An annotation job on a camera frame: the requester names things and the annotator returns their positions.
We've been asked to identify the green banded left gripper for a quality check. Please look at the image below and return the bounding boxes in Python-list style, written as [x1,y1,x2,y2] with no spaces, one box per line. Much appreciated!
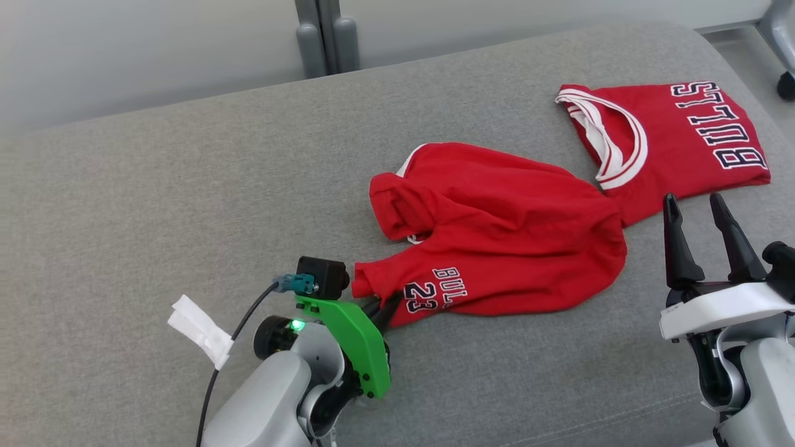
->
[295,293,404,399]

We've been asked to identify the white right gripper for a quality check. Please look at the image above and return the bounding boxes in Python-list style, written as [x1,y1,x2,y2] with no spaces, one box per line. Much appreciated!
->
[660,192,795,341]

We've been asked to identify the red white Bulls jersey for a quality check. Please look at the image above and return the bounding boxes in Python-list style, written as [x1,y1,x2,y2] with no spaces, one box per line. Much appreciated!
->
[556,81,772,228]

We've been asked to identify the red Bulls shorts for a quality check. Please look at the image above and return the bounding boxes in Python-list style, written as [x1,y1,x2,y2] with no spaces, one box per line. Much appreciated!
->
[351,142,628,328]

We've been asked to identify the grey chair base with caster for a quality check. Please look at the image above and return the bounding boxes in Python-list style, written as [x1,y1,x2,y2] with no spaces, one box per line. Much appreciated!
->
[758,0,795,102]

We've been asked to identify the black cable with teal plug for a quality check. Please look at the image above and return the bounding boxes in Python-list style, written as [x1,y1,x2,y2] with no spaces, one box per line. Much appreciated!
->
[196,273,317,447]

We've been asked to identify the white paper cable tag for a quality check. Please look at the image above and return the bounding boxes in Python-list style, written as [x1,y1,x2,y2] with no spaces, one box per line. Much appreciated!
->
[167,295,234,371]

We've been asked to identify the grey metal partition post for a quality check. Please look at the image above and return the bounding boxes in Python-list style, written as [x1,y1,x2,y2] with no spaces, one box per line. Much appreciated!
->
[294,0,361,79]

